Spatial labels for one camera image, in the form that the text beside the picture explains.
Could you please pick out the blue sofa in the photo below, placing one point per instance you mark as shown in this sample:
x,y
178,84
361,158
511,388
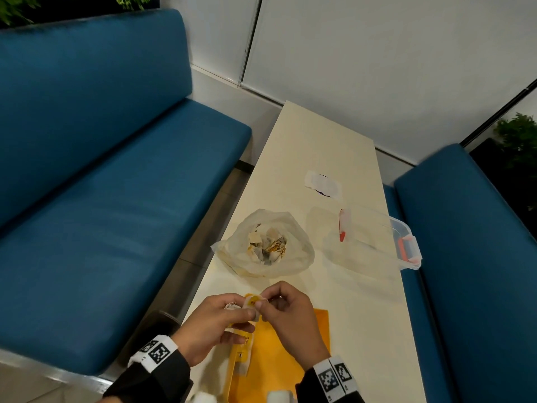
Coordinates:
x,y
117,188
474,281

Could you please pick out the yellow tagged tea bag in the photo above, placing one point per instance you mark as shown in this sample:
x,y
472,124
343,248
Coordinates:
x,y
253,303

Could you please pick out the clear plastic bag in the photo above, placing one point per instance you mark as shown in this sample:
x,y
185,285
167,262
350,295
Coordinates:
x,y
300,251

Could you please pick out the clear box with red latches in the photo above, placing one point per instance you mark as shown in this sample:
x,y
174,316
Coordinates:
x,y
373,243

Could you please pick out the yellow tray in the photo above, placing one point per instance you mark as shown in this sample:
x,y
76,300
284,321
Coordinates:
x,y
272,365

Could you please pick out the green leafy plant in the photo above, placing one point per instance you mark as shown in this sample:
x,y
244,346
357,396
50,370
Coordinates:
x,y
17,6
518,138

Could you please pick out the person's right hand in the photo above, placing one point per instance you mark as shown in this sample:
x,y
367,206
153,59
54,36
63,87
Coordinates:
x,y
298,327

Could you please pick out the person's left forearm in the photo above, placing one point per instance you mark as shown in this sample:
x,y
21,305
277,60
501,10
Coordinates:
x,y
163,381

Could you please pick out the row of tea bags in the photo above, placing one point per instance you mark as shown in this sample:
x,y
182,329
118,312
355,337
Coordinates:
x,y
241,356

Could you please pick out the person's right forearm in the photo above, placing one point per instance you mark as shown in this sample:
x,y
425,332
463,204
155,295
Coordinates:
x,y
308,390

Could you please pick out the white paper patch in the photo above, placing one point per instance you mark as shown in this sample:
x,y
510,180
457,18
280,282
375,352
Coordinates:
x,y
325,185

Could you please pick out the black metal pole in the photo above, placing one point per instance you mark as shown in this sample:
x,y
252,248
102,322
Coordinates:
x,y
497,114

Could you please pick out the person's left hand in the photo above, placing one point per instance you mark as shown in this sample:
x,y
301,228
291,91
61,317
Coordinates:
x,y
205,327

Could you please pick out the white marker wristband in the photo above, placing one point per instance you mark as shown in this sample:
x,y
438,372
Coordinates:
x,y
155,352
335,377

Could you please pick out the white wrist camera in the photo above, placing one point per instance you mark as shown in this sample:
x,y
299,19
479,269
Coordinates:
x,y
279,397
202,398

